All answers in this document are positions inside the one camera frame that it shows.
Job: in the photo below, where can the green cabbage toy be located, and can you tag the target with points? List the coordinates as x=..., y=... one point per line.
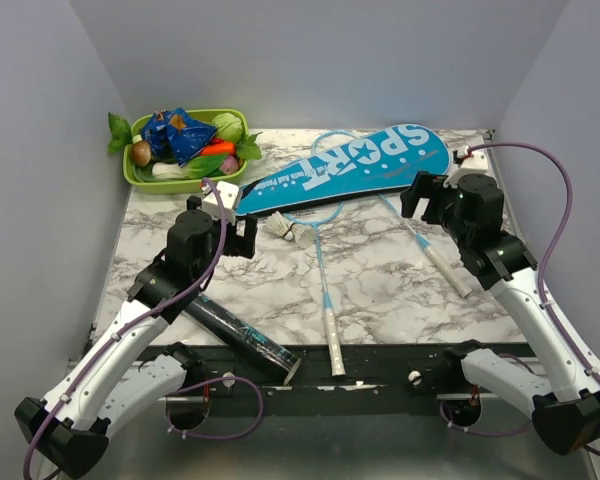
x=229, y=127

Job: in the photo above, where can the blue badminton racket rear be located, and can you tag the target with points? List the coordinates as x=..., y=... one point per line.
x=425, y=245

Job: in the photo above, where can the blue racket cover bag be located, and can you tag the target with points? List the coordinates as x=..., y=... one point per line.
x=385, y=161

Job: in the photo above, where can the blue badminton racket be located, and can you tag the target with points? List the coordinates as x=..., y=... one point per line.
x=425, y=245
x=316, y=217

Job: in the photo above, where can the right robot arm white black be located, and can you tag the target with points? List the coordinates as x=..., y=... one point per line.
x=564, y=403

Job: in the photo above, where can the black shuttlecock tube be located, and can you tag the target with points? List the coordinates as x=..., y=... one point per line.
x=253, y=346

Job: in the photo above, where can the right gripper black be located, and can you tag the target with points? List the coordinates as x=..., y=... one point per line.
x=425, y=184

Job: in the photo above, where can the blue snack bag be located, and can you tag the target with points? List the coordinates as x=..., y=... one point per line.
x=174, y=134

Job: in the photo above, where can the green leafy vegetable toy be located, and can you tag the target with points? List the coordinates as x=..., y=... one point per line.
x=203, y=166

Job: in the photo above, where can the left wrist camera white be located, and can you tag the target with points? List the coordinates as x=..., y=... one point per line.
x=220, y=198

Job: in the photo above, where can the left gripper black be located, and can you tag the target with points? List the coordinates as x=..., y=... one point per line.
x=242, y=245

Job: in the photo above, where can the white shuttlecock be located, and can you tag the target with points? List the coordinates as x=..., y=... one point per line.
x=280, y=226
x=304, y=235

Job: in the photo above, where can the green leaf left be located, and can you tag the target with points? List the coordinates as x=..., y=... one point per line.
x=121, y=134

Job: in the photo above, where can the green leaf right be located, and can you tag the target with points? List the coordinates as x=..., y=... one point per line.
x=247, y=148

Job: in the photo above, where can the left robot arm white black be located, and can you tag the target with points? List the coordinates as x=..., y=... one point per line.
x=73, y=424

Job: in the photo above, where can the orange carrot toy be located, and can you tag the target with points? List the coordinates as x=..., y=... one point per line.
x=222, y=148

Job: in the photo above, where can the pink onion toy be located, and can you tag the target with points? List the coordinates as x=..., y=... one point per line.
x=230, y=165

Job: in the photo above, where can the green plastic basket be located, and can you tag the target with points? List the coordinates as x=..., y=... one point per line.
x=183, y=186

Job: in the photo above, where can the blue badminton racket front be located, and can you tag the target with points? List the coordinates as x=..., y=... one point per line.
x=316, y=217

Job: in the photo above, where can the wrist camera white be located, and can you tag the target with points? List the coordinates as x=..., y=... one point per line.
x=220, y=198
x=466, y=162

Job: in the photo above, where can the green leaf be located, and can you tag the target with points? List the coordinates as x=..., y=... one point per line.
x=121, y=134
x=247, y=148

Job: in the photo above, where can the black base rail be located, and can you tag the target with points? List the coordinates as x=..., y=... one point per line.
x=380, y=379

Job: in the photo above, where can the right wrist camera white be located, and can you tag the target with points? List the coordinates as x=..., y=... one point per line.
x=466, y=162

